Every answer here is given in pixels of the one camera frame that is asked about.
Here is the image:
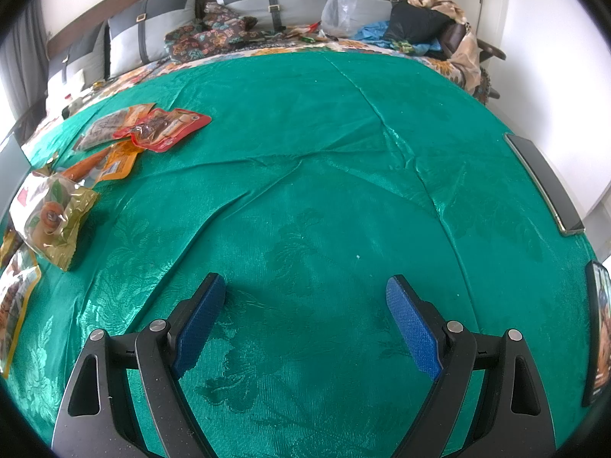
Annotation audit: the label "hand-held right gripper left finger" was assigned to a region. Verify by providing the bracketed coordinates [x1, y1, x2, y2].
[52, 273, 226, 458]

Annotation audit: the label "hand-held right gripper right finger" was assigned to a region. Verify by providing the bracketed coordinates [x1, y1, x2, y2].
[385, 274, 557, 458]

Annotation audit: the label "gold and white snack packet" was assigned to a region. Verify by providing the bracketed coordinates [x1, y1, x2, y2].
[10, 172, 99, 272]

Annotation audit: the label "orange sausage snack packet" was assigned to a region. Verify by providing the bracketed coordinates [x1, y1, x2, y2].
[33, 140, 144, 184]

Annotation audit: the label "brown snack packet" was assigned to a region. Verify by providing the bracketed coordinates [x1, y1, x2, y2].
[0, 243, 43, 377]

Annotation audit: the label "red snack packet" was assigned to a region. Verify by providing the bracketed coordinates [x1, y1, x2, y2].
[112, 109, 212, 153]

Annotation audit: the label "small yellow snack packet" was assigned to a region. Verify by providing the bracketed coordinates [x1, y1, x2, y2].
[0, 226, 22, 268]

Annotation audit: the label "orange packet with dark snacks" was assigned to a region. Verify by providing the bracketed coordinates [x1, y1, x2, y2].
[71, 103, 156, 152]

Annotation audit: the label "green patterned blanket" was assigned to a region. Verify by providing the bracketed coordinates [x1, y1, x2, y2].
[0, 50, 602, 458]

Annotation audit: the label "smartphone with lit screen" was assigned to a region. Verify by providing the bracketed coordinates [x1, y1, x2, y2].
[581, 260, 611, 408]

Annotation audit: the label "dark smartphone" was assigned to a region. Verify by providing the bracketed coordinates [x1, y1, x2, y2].
[503, 132, 585, 237]

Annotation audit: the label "grey flat panel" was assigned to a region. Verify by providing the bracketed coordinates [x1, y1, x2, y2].
[0, 136, 30, 213]

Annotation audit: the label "floral bedsheet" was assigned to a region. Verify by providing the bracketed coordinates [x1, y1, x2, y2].
[21, 38, 483, 148]

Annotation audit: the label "beige floral cloth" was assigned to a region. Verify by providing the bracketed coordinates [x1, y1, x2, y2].
[408, 0, 483, 96]

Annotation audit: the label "dark floral cloth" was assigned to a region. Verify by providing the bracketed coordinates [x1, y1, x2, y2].
[165, 2, 287, 63]

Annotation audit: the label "brown chair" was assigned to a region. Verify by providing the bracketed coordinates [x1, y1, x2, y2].
[439, 21, 507, 101]

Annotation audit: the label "blue cloth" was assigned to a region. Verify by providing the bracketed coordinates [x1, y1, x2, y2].
[356, 21, 449, 58]

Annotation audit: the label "black cloth bundle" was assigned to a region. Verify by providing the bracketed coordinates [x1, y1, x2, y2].
[382, 1, 452, 44]

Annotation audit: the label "small colourful wrappers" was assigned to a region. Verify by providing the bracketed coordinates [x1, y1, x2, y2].
[286, 23, 331, 43]

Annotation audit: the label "grey curtain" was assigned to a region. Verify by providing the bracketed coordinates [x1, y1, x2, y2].
[0, 0, 48, 125]

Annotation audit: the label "clear plastic bag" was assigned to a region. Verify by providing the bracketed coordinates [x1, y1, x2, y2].
[321, 0, 364, 39]

